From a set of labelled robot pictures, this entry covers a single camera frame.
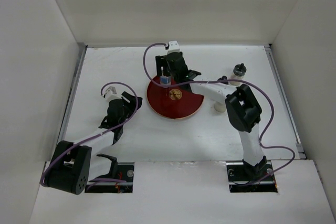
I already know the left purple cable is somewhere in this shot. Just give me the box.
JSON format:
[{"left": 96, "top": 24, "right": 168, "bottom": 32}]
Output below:
[{"left": 38, "top": 81, "right": 140, "bottom": 190}]

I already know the white condiment bottle black cap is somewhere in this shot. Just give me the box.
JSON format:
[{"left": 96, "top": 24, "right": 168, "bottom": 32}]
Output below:
[{"left": 214, "top": 101, "right": 226, "bottom": 113}]

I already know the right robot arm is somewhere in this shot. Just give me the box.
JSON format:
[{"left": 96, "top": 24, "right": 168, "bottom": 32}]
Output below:
[{"left": 155, "top": 52, "right": 267, "bottom": 180}]

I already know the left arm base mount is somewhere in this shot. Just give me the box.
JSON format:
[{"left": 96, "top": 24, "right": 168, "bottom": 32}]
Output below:
[{"left": 85, "top": 154, "right": 135, "bottom": 194}]

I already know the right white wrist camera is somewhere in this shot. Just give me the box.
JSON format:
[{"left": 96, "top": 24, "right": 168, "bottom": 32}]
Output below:
[{"left": 167, "top": 40, "right": 180, "bottom": 54}]

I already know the red round tray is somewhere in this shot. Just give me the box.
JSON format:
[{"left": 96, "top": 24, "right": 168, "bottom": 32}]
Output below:
[{"left": 146, "top": 82, "right": 204, "bottom": 119}]

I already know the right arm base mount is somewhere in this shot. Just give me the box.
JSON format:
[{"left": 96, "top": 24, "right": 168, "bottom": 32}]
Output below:
[{"left": 226, "top": 162, "right": 278, "bottom": 193}]

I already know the brown condiment bottle black cap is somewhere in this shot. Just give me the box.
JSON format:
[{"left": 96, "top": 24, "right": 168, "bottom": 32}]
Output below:
[{"left": 229, "top": 63, "right": 248, "bottom": 86}]

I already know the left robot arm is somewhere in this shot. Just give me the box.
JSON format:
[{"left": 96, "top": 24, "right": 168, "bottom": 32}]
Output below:
[{"left": 40, "top": 91, "right": 143, "bottom": 195}]

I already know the purple cable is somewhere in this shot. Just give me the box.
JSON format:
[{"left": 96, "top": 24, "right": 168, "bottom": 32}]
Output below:
[
  {"left": 143, "top": 41, "right": 297, "bottom": 185},
  {"left": 38, "top": 81, "right": 140, "bottom": 190}
]

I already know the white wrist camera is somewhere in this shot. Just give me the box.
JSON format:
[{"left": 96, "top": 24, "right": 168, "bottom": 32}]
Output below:
[
  {"left": 167, "top": 40, "right": 180, "bottom": 54},
  {"left": 102, "top": 86, "right": 121, "bottom": 103}
]

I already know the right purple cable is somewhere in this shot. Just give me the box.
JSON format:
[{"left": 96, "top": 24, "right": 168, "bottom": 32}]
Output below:
[{"left": 143, "top": 41, "right": 297, "bottom": 185}]

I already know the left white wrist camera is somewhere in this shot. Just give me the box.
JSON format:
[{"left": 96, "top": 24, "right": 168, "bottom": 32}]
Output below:
[{"left": 102, "top": 86, "right": 121, "bottom": 103}]

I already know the blue label spice jar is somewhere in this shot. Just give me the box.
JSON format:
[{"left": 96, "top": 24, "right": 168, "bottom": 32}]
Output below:
[{"left": 159, "top": 76, "right": 172, "bottom": 88}]

